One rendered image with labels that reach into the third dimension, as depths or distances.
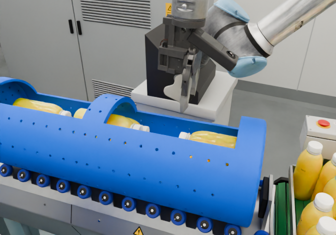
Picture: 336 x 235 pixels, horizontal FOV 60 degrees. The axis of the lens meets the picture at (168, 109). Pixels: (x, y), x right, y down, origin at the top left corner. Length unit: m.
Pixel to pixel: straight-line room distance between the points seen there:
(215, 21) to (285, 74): 2.60
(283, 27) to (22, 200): 0.98
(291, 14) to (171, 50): 0.38
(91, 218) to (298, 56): 2.87
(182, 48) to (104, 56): 2.06
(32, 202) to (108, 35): 1.74
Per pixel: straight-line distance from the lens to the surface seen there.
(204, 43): 0.62
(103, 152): 0.77
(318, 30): 3.36
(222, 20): 0.95
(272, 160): 2.66
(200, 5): 0.60
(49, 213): 1.08
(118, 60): 2.59
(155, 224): 0.90
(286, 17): 0.87
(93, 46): 2.70
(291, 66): 3.47
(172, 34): 0.63
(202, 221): 0.85
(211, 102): 1.00
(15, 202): 1.16
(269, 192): 0.84
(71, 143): 0.81
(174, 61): 0.64
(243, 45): 0.88
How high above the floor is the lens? 1.63
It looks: 31 degrees down
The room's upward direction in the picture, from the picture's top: straight up
